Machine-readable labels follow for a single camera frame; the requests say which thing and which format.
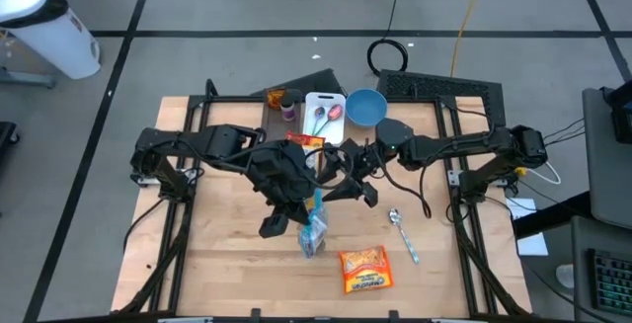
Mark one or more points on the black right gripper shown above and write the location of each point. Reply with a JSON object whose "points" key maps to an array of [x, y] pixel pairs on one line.
{"points": [[360, 162]]}

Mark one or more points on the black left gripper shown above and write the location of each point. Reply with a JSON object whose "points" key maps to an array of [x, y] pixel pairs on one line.
{"points": [[286, 195]]}

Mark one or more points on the red Maruchan ramen packet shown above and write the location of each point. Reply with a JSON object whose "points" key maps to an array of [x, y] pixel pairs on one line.
{"points": [[301, 140]]}

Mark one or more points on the purple-labelled spice jar black lid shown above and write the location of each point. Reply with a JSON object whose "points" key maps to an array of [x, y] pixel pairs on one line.
{"points": [[289, 113]]}

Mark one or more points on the small brown orange snack packet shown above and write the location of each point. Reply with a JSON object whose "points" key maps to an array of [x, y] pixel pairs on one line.
{"points": [[276, 99]]}

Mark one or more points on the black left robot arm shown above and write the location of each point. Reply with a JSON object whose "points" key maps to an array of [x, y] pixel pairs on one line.
{"points": [[222, 140]]}

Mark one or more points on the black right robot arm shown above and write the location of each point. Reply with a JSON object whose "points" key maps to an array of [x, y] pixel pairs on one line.
{"points": [[459, 142]]}

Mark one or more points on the white plastic bin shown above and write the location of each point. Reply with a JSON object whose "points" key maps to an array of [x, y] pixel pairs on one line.
{"points": [[328, 133]]}

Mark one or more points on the blue bowl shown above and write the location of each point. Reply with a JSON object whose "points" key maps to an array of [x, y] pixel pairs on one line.
{"points": [[366, 108]]}

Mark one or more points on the orange Maruchan ramen packet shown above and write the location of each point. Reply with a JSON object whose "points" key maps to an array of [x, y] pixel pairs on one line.
{"points": [[365, 269]]}

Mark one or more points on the black perforated metal box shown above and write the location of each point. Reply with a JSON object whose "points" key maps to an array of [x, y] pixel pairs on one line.
{"points": [[434, 88]]}

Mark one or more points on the white paper sheet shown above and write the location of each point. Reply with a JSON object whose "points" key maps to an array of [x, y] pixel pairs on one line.
{"points": [[533, 246]]}

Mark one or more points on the grey keyboard desk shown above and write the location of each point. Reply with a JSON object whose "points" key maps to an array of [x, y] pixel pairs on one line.
{"points": [[580, 264]]}

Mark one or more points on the grey side desk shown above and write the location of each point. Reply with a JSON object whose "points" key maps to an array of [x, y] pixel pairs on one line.
{"points": [[607, 180]]}

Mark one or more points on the black device on desk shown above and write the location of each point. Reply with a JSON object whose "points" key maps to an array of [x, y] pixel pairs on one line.
{"points": [[623, 115]]}

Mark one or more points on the black backlit keyboard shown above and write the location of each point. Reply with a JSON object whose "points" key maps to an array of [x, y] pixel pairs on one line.
{"points": [[612, 283]]}

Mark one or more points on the white trash can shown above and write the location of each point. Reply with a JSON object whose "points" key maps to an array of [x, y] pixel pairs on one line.
{"points": [[54, 36]]}

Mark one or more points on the grey metal stand foot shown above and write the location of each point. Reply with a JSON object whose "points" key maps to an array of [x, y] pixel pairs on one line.
{"points": [[24, 80]]}

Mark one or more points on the black aluminium table frame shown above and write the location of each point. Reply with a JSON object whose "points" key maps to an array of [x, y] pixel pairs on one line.
{"points": [[174, 283]]}

